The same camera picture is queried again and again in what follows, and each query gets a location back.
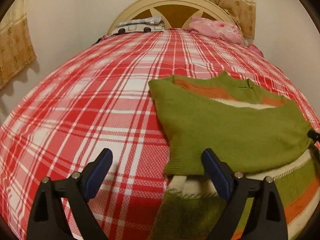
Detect green striped knit sweater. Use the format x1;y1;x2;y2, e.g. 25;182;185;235
149;72;319;239

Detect red white plaid bedsheet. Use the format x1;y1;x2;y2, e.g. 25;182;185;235
1;29;319;239

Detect pink floral pillow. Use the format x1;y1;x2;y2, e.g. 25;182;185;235
188;17;245;45

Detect beige curtain at side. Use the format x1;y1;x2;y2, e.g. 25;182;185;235
0;0;37;88

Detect cream wooden headboard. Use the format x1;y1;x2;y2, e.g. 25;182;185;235
107;0;236;35

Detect grey white patterned pillow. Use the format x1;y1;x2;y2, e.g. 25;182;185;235
111;16;165;35

